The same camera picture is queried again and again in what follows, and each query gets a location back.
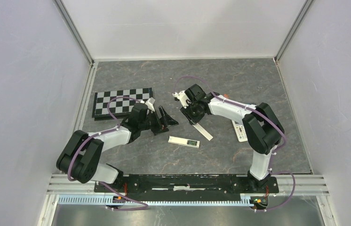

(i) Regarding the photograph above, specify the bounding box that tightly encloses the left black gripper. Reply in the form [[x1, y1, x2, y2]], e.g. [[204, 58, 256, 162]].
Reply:
[[139, 105, 178, 136]]

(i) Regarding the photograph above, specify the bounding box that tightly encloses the white rectangular block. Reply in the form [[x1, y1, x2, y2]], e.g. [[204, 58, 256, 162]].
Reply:
[[168, 136, 200, 148]]

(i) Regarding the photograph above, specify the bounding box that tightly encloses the white long remote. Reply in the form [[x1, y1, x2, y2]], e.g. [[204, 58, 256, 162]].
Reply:
[[193, 123, 213, 141]]

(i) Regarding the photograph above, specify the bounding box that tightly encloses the beige remote control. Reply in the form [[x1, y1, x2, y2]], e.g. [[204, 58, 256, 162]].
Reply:
[[231, 121, 248, 142]]

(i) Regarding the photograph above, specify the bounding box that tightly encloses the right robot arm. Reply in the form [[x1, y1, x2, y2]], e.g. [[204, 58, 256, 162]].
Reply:
[[172, 84, 285, 192]]

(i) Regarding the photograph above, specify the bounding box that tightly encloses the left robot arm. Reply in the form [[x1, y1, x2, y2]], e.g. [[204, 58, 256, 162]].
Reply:
[[56, 102, 179, 192]]

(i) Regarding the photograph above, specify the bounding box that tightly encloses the black white checkerboard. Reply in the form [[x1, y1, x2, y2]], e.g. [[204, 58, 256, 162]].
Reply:
[[92, 87, 153, 121]]

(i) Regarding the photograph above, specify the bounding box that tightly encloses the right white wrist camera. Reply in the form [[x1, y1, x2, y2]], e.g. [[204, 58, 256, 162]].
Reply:
[[172, 90, 191, 108]]

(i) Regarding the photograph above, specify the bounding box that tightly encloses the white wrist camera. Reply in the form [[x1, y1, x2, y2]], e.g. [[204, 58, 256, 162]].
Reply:
[[141, 97, 155, 112], [172, 90, 191, 108]]

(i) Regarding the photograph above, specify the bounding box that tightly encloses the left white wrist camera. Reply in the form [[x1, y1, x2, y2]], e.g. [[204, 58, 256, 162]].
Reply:
[[141, 97, 155, 112]]

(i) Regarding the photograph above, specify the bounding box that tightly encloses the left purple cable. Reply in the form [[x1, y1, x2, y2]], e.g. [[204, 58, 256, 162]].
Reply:
[[67, 96, 145, 182]]

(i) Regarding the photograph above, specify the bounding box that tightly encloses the purple cable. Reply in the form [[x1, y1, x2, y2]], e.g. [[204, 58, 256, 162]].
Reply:
[[67, 96, 145, 182], [174, 75, 296, 211]]

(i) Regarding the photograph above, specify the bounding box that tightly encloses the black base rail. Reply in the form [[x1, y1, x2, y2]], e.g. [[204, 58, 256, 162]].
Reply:
[[110, 174, 279, 202]]

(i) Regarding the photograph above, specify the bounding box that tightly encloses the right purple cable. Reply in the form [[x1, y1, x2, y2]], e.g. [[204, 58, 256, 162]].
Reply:
[[174, 75, 296, 211]]

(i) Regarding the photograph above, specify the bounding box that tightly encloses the white slotted cable duct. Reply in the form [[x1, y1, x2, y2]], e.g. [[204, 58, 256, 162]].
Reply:
[[57, 194, 258, 207]]

